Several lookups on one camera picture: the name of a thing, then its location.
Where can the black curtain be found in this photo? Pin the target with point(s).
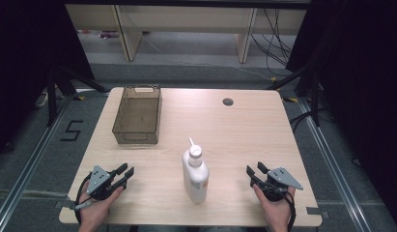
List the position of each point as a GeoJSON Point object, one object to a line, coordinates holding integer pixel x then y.
{"type": "Point", "coordinates": [25, 64]}
{"type": "Point", "coordinates": [363, 80]}

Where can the white pump bottle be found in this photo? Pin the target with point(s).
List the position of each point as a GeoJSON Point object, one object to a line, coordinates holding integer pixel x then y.
{"type": "Point", "coordinates": [196, 180]}

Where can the white background desk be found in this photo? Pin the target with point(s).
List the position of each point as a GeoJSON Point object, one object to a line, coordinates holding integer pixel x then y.
{"type": "Point", "coordinates": [186, 16]}

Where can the person's right hand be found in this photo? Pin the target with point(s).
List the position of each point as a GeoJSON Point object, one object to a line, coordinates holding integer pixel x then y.
{"type": "Point", "coordinates": [278, 212]}

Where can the round grey table grommet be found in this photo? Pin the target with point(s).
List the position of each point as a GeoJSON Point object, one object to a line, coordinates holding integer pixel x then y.
{"type": "Point", "coordinates": [228, 101]}

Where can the brown transparent plastic basket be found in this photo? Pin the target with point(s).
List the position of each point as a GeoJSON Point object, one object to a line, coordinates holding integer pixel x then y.
{"type": "Point", "coordinates": [137, 116]}

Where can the black table bracket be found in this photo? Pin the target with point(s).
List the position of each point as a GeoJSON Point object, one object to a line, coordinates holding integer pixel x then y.
{"type": "Point", "coordinates": [317, 211]}
{"type": "Point", "coordinates": [64, 205]}

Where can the aluminium floor rail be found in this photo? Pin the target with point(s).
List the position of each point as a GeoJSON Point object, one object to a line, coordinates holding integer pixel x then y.
{"type": "Point", "coordinates": [334, 167]}
{"type": "Point", "coordinates": [28, 167]}

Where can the black metal stand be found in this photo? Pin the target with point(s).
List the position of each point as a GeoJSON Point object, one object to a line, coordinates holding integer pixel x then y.
{"type": "Point", "coordinates": [51, 96]}
{"type": "Point", "coordinates": [315, 96]}

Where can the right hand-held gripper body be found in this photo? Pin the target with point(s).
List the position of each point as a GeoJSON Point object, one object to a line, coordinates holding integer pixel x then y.
{"type": "Point", "coordinates": [281, 179]}

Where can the person's left hand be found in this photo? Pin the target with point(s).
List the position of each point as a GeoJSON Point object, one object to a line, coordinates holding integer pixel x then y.
{"type": "Point", "coordinates": [94, 212]}

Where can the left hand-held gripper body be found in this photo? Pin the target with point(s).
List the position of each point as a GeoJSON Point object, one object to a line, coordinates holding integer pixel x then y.
{"type": "Point", "coordinates": [98, 180]}

